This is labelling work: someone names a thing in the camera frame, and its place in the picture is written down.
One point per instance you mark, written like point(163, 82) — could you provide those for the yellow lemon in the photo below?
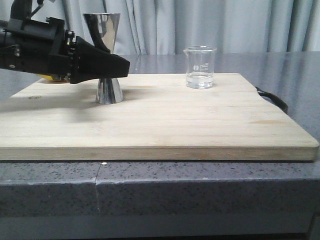
point(54, 79)

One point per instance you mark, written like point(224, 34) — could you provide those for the steel double jigger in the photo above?
point(108, 89)

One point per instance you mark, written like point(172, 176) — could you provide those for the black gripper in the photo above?
point(47, 48)

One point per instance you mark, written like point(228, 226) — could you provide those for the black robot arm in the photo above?
point(22, 10)

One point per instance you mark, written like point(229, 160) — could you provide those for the grey curtain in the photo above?
point(167, 27)

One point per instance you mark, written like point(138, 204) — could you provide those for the small glass beaker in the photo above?
point(200, 66)

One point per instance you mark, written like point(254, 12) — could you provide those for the wooden cutting board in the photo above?
point(160, 118)

